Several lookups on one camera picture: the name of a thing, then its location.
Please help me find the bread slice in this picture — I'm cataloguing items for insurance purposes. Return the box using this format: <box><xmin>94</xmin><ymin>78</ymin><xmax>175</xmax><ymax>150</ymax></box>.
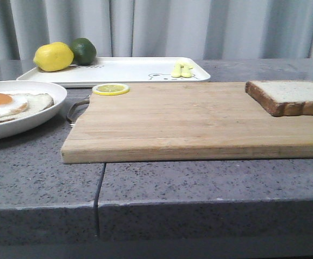
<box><xmin>245</xmin><ymin>80</ymin><xmax>313</xmax><ymax>117</ymax></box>
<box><xmin>0</xmin><ymin>93</ymin><xmax>54</xmax><ymax>123</ymax></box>

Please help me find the white round plate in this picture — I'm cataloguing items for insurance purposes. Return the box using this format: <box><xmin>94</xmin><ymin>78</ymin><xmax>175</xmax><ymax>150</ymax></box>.
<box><xmin>0</xmin><ymin>80</ymin><xmax>67</xmax><ymax>139</ymax></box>

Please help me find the fried egg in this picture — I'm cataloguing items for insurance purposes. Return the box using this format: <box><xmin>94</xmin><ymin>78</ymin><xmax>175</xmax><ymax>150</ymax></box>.
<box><xmin>0</xmin><ymin>93</ymin><xmax>29</xmax><ymax>118</ymax></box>

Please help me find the white bear tray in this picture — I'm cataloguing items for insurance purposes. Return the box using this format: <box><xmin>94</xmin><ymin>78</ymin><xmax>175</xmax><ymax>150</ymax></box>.
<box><xmin>17</xmin><ymin>57</ymin><xmax>210</xmax><ymax>88</ymax></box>

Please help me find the wooden cutting board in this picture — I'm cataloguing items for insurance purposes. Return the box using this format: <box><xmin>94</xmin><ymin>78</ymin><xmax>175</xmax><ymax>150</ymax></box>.
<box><xmin>61</xmin><ymin>82</ymin><xmax>313</xmax><ymax>163</ymax></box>

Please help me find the yellow plastic fork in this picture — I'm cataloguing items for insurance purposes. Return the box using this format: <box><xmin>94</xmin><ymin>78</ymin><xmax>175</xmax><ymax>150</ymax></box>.
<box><xmin>171</xmin><ymin>61</ymin><xmax>184</xmax><ymax>78</ymax></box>

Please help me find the yellow plastic knife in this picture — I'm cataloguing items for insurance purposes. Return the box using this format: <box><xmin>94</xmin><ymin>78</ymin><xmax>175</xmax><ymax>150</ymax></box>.
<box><xmin>181</xmin><ymin>63</ymin><xmax>193</xmax><ymax>78</ymax></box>

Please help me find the yellow lemon slice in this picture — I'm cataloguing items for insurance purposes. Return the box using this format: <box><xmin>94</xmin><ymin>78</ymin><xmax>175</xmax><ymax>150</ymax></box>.
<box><xmin>92</xmin><ymin>83</ymin><xmax>130</xmax><ymax>96</ymax></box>

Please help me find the green lime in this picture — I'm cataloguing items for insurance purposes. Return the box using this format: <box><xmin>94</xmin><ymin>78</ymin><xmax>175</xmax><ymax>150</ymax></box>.
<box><xmin>70</xmin><ymin>38</ymin><xmax>97</xmax><ymax>65</ymax></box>

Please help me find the grey curtain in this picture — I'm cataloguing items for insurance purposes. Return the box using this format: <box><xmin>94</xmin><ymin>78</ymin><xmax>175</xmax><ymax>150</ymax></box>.
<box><xmin>0</xmin><ymin>1</ymin><xmax>313</xmax><ymax>60</ymax></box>

